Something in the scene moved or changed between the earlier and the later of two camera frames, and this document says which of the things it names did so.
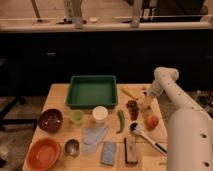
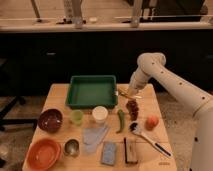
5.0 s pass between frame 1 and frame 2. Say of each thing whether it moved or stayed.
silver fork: moved
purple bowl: stayed
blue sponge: stayed
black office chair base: stayed
